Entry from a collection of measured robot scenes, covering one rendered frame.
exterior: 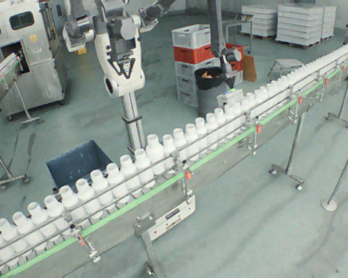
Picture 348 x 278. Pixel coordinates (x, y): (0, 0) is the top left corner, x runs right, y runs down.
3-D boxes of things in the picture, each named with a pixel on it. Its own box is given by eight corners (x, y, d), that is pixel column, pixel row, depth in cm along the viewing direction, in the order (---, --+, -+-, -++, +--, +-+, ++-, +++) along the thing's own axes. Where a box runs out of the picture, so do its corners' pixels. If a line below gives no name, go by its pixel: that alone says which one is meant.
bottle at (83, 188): (85, 213, 84) (69, 183, 75) (97, 204, 88) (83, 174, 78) (94, 222, 81) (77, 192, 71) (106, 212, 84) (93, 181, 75)
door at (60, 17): (53, 43, 1033) (43, 1, 913) (53, 43, 1040) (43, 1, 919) (72, 38, 1081) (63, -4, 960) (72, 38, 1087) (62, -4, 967)
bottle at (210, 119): (211, 140, 116) (211, 111, 106) (220, 145, 112) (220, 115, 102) (201, 145, 113) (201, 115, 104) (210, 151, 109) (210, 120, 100)
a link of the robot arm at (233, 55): (217, 41, 127) (210, 50, 124) (233, 37, 118) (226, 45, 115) (228, 58, 133) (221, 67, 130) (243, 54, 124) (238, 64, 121)
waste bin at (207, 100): (212, 127, 307) (212, 80, 270) (189, 115, 337) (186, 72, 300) (235, 114, 328) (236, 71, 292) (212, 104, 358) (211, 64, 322)
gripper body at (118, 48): (118, 61, 77) (114, 39, 73) (106, 56, 84) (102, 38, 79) (135, 56, 80) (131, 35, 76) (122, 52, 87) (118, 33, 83)
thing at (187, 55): (194, 64, 315) (193, 48, 302) (173, 60, 339) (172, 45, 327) (221, 54, 348) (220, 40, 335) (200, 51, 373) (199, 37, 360)
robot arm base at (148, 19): (138, 9, 129) (145, 26, 131) (143, 1, 122) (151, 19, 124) (150, 6, 134) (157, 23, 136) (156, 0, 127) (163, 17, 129)
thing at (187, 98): (196, 108, 352) (196, 94, 340) (177, 100, 377) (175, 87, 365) (221, 94, 385) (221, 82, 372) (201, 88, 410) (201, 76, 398)
